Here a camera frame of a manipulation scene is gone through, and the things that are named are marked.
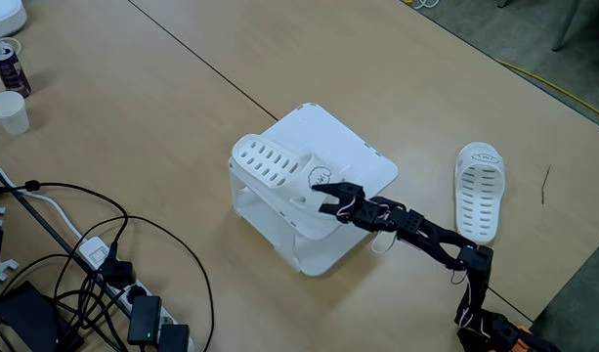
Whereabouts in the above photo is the black wall plug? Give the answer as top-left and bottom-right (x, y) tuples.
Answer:
(101, 242), (137, 289)

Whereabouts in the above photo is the white paper cup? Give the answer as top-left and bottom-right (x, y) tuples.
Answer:
(0, 90), (31, 137)

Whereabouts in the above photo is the black plug-in adapter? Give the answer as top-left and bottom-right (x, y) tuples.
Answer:
(157, 323), (191, 352)

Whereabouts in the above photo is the white flat box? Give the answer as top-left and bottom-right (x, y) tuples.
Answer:
(0, 0), (28, 45)

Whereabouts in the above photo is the white two-tier shoe rack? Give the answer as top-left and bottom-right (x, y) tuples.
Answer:
(228, 102), (400, 278)

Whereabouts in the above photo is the white slipper poodle print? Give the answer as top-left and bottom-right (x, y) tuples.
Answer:
(230, 133), (348, 222)

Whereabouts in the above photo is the black looping cable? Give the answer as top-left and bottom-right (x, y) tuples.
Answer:
(54, 213), (216, 352)

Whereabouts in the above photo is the black adapter green light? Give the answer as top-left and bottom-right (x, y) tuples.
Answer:
(126, 294), (162, 347)

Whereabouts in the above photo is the white power strip cable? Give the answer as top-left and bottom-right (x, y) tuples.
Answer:
(0, 158), (83, 241)

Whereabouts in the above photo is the yellow cable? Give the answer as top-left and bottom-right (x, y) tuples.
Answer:
(496, 59), (599, 123)

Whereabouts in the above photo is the black cable ferrite bead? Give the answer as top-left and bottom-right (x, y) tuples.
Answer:
(0, 179), (130, 255)

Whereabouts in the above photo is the black power brick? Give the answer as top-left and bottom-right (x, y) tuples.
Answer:
(0, 281), (85, 352)

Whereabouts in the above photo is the purple drink can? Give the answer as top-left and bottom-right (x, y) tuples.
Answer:
(0, 42), (32, 99)

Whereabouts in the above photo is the black tangled cable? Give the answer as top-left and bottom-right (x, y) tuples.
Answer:
(52, 253), (134, 352)

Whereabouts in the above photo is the grey chair leg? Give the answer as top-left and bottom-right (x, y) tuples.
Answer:
(551, 0), (583, 53)

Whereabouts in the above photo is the white slipper cloud print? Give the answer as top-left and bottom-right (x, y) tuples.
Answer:
(453, 141), (507, 246)

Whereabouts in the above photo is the white power strip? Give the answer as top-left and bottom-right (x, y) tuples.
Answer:
(77, 236), (196, 352)

